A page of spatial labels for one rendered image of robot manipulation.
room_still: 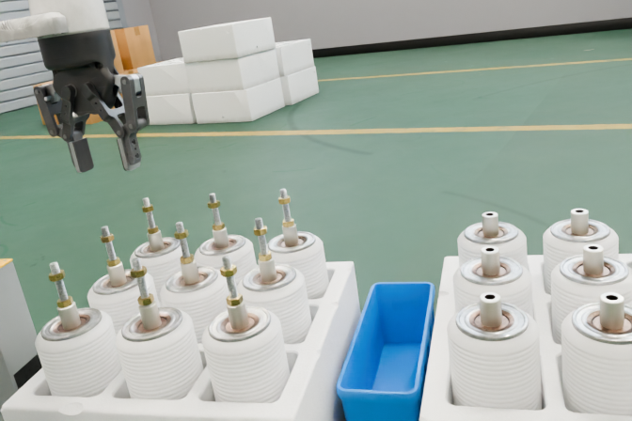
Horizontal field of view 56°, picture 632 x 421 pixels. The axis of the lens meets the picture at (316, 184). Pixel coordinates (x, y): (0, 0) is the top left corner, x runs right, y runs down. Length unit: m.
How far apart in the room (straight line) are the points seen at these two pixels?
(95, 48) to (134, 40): 4.11
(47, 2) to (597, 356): 0.65
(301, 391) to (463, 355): 0.19
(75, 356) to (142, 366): 0.10
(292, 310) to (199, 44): 2.78
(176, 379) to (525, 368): 0.40
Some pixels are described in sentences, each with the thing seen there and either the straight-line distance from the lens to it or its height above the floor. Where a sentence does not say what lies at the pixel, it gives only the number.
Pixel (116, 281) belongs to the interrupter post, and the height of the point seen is 0.26.
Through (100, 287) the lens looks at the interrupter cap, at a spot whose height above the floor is 0.25.
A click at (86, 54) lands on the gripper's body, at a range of 0.67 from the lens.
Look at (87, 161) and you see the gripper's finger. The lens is 0.75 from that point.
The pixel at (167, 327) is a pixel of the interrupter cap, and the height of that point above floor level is 0.25.
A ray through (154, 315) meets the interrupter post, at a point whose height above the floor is 0.27.
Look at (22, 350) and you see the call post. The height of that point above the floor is 0.18.
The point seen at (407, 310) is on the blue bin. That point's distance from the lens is 1.07.
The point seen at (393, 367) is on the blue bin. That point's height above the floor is 0.00.
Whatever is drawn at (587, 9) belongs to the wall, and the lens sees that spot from 5.63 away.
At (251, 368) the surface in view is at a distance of 0.71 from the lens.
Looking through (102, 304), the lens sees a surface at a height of 0.24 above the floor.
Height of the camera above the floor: 0.61
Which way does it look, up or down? 17 degrees down
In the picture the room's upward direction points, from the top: 9 degrees counter-clockwise
